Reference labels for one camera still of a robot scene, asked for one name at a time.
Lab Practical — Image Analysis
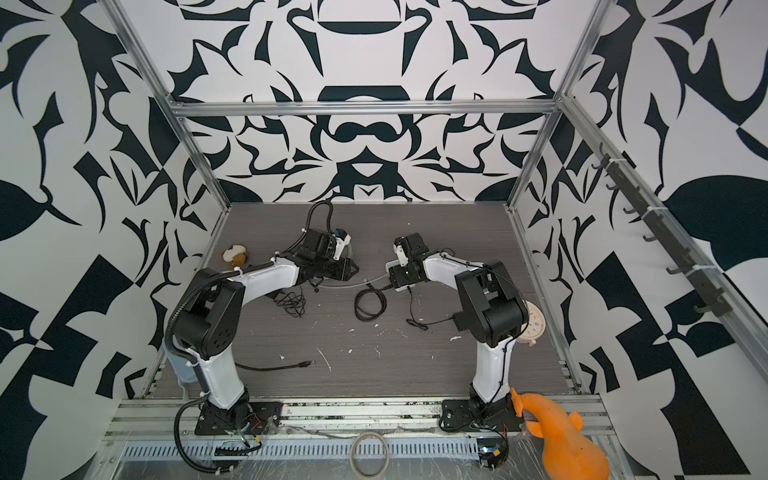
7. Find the small black cable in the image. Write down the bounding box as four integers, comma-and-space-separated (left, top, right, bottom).
353, 283, 394, 322

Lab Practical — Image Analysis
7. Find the black ethernet cable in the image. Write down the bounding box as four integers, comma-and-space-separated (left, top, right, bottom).
235, 359, 314, 372

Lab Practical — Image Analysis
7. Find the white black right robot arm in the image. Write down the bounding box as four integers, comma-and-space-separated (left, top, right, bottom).
386, 233, 529, 405

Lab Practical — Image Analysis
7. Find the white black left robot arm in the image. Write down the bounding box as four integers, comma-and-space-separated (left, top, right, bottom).
164, 229, 359, 411

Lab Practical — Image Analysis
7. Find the brown white round toy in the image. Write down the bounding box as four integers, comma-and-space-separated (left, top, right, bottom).
222, 244, 249, 268

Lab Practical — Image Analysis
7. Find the beige round alarm clock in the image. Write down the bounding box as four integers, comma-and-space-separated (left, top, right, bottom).
518, 301, 547, 346

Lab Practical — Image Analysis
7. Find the light blue plastic lid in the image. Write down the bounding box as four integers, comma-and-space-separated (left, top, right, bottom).
163, 347, 198, 384

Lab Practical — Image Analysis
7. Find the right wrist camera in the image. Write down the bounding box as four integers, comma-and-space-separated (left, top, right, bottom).
393, 240, 409, 267

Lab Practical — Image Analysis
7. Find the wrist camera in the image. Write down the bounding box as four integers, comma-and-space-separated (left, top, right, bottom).
332, 229, 351, 260
393, 240, 409, 267

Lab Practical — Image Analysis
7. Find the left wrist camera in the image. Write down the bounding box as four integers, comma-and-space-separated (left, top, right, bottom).
332, 229, 351, 260

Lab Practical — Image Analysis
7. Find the tangled thin black adapter cable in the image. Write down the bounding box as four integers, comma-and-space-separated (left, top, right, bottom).
272, 286, 308, 318

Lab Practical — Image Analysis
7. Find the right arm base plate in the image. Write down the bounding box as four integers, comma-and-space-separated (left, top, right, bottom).
438, 397, 523, 432

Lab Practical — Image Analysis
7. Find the black corrugated cable conduit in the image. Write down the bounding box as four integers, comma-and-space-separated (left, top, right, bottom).
164, 260, 277, 367

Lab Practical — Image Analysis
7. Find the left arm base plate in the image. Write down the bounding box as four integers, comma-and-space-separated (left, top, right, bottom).
195, 401, 283, 436

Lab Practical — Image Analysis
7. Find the grey tape ring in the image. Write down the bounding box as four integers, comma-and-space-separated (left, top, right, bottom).
349, 431, 391, 479

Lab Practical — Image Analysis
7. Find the black wall hook rail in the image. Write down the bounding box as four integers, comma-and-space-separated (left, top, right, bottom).
594, 142, 733, 317

